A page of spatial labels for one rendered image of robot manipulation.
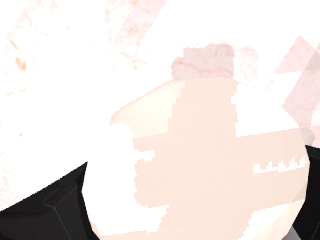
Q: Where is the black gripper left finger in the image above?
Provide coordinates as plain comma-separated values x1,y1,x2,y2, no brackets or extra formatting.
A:
0,161,99,240

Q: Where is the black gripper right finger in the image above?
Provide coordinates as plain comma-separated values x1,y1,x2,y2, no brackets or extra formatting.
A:
292,144,320,240

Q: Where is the grey balance scale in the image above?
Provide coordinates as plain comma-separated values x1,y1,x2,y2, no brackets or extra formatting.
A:
281,227,301,240

